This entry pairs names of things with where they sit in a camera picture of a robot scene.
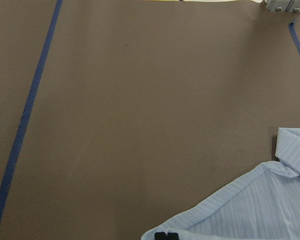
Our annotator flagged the aluminium frame post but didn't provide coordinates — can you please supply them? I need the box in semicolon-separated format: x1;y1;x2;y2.
261;0;300;14

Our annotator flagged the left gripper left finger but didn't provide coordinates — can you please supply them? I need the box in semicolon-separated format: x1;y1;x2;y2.
154;232;167;240

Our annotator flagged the light blue button shirt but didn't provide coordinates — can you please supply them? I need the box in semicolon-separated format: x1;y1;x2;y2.
142;127;300;240

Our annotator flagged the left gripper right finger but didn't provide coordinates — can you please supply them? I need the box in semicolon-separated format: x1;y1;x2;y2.
167;232;179;240

